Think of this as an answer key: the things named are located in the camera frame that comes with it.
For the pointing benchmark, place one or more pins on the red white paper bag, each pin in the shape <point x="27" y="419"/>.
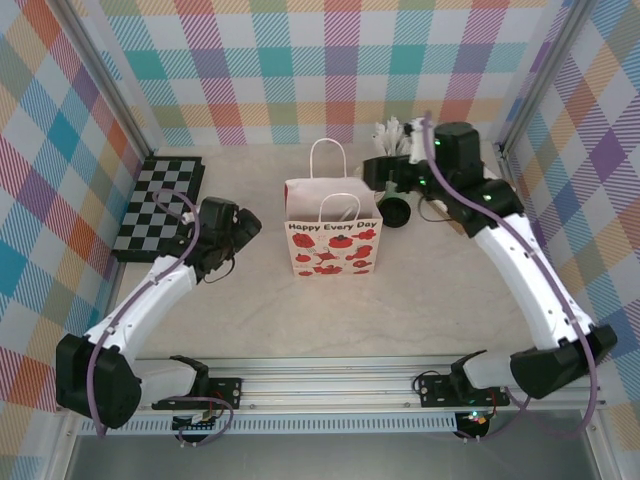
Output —
<point x="335" y="245"/>

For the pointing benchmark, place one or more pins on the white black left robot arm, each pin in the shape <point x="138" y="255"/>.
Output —
<point x="145" y="295"/>

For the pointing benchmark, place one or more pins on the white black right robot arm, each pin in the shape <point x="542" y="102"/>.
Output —
<point x="525" y="280"/>

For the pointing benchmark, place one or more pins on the white napkin stack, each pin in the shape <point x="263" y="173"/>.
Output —
<point x="492" y="174"/>

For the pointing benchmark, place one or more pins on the black plastic cup lid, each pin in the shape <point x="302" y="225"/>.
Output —
<point x="396" y="212"/>

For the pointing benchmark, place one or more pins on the black grey chess board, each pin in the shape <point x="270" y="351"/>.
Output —
<point x="155" y="205"/>

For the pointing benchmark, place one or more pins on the aluminium frame post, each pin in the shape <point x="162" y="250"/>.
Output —
<point x="111" y="75"/>
<point x="544" y="75"/>

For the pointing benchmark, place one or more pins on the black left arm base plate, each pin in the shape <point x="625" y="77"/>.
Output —
<point x="230" y="392"/>

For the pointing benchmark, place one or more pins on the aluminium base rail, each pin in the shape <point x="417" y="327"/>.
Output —
<point x="325" y="385"/>

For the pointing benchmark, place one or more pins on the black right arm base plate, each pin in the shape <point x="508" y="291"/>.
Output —
<point x="435" y="390"/>

